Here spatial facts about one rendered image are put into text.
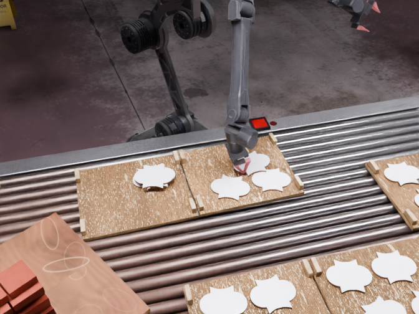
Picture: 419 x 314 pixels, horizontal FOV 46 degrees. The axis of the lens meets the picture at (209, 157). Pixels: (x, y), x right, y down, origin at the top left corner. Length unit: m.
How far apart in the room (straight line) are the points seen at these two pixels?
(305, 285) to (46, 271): 0.79
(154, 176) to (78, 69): 2.67
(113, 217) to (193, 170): 0.37
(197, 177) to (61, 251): 0.60
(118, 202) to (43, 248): 0.36
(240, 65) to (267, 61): 2.65
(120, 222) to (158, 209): 0.14
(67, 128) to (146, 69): 0.96
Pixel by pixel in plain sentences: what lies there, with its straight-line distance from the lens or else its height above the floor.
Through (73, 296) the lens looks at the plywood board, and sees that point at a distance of 1.51.
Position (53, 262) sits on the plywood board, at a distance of 1.60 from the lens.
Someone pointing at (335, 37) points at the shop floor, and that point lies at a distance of 4.95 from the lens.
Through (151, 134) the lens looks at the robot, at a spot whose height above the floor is 0.24.
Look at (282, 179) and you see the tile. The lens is 1.93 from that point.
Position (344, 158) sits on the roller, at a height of 0.91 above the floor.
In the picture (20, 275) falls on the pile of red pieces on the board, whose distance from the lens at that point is 1.25.
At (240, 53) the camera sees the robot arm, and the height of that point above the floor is 1.37.
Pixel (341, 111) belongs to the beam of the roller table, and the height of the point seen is 0.92.
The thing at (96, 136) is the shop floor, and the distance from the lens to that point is 3.68.
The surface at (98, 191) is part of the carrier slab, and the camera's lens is 1.92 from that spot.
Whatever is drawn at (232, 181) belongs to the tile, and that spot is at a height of 0.94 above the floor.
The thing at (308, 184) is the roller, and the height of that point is 0.91.
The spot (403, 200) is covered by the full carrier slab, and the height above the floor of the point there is 0.94.
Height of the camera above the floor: 2.28
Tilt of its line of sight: 42 degrees down
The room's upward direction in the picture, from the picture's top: straight up
